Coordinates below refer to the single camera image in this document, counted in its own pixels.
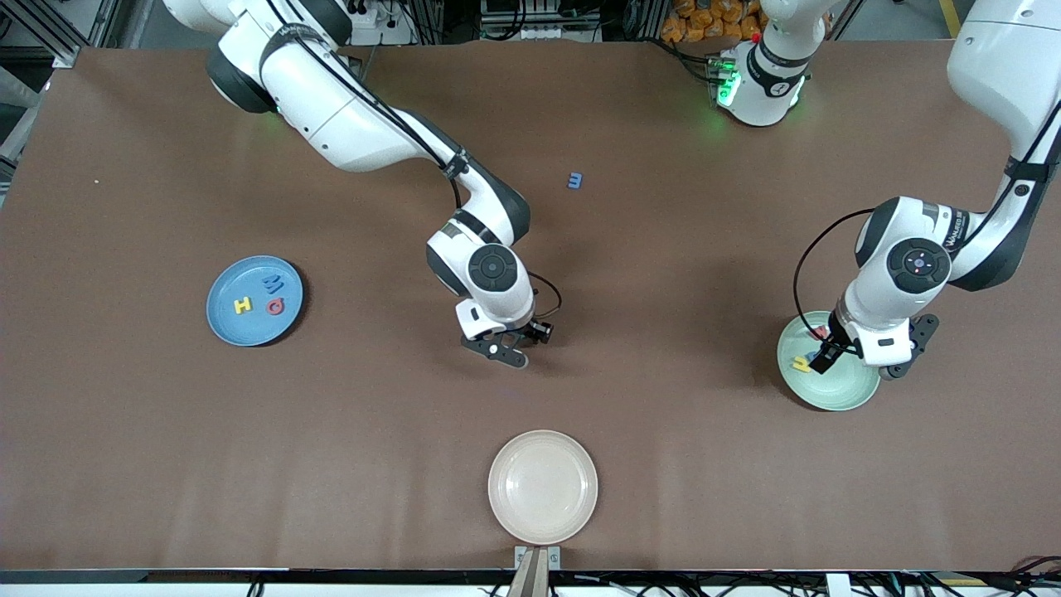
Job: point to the aluminium frame profile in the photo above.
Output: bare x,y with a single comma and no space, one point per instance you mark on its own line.
79,37

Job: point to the blue plate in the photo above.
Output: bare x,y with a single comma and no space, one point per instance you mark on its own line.
240,327

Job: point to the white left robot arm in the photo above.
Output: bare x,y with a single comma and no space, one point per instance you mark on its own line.
903,274

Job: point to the yellow uppercase letter H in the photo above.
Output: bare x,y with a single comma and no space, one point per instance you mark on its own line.
242,305

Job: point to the red uppercase letter Q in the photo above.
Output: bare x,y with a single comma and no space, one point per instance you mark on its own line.
276,308

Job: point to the white multi-socket strip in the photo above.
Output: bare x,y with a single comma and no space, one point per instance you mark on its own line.
539,31

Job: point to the orange snack bags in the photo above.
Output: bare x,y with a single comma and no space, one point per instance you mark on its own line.
704,21

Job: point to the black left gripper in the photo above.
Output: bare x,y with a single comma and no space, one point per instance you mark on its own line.
834,344

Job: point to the blue uppercase letter M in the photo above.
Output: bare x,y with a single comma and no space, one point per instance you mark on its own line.
273,284

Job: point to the yellow lowercase letter n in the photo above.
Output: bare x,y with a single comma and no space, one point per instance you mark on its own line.
801,362

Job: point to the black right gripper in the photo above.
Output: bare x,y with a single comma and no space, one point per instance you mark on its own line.
524,333

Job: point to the brown table cover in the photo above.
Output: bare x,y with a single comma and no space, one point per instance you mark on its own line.
166,456

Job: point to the white power strip with plugs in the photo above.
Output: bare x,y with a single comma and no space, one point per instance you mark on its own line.
385,21

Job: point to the green plate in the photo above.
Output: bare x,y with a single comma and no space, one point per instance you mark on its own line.
837,390

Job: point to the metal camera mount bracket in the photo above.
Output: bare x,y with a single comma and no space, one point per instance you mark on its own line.
536,568

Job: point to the beige plate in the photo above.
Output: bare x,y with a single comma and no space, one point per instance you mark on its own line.
543,487

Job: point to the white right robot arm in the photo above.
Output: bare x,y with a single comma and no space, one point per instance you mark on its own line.
348,116

